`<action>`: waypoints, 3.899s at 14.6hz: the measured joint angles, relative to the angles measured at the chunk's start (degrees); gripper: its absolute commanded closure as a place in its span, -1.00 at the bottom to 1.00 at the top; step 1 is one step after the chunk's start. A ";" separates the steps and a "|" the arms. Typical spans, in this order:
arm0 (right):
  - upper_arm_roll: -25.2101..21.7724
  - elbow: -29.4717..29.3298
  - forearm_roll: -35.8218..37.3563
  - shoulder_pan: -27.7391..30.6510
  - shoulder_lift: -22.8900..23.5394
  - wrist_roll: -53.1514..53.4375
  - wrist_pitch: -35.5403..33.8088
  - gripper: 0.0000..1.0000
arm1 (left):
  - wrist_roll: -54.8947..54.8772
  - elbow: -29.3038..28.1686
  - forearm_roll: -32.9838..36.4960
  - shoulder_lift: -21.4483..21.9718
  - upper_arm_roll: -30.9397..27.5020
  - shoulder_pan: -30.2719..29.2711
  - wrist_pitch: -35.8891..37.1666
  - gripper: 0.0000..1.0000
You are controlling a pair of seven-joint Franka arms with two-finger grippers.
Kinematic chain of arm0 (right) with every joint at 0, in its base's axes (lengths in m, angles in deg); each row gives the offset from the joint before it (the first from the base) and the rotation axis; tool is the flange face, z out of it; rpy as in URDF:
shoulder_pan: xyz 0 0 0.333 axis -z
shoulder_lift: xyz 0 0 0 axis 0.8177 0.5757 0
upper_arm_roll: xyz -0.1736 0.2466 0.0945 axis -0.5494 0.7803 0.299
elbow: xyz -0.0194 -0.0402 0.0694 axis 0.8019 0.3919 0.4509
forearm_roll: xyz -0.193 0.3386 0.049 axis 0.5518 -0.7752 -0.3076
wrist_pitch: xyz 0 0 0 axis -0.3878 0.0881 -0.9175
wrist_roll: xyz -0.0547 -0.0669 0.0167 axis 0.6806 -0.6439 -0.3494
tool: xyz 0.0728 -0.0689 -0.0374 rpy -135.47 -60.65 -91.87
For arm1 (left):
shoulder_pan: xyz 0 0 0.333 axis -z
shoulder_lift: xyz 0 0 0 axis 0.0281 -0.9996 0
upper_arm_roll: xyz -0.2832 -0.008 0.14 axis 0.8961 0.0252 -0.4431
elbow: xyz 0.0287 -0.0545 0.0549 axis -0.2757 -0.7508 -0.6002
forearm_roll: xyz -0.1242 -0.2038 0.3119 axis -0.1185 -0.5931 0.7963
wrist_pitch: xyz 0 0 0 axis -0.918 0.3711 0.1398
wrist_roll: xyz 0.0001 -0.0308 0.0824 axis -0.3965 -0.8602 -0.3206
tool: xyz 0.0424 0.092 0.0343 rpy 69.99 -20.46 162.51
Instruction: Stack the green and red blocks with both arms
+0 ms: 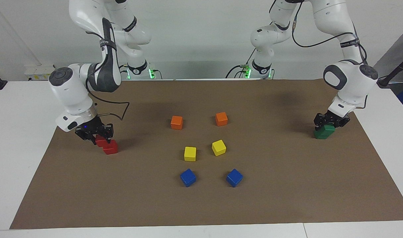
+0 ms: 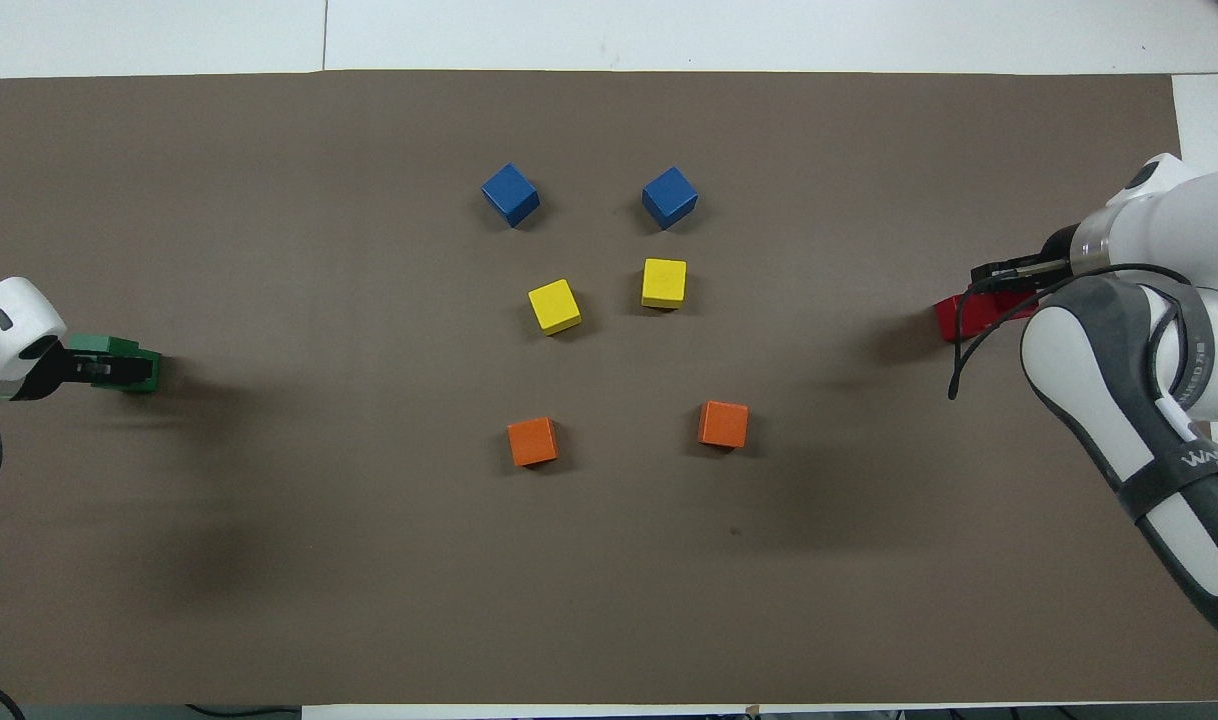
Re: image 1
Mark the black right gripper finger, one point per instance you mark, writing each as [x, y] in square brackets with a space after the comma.
[85, 136]
[108, 130]

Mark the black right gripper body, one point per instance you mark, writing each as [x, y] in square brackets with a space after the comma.
[92, 127]

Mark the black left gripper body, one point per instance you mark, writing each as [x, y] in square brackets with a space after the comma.
[334, 118]

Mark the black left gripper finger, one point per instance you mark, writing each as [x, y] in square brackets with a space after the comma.
[320, 121]
[343, 123]

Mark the green wooden block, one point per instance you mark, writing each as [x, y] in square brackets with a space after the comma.
[320, 136]
[329, 129]

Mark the red wooden block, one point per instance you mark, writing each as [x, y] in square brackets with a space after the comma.
[111, 150]
[101, 141]

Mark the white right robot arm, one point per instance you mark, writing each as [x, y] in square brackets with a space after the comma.
[72, 96]

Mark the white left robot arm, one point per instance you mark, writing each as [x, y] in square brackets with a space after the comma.
[350, 86]

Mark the black tripod stand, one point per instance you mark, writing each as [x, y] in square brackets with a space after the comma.
[385, 81]

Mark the orange wooden block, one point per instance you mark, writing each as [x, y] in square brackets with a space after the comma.
[221, 119]
[176, 122]

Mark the white power strip box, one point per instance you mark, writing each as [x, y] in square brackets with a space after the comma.
[36, 72]

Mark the yellow wooden block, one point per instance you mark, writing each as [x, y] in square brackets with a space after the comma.
[190, 153]
[218, 147]

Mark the blue wooden block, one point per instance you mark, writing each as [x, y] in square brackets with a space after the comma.
[234, 177]
[188, 177]

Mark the brown table mat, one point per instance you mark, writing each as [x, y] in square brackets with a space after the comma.
[201, 205]

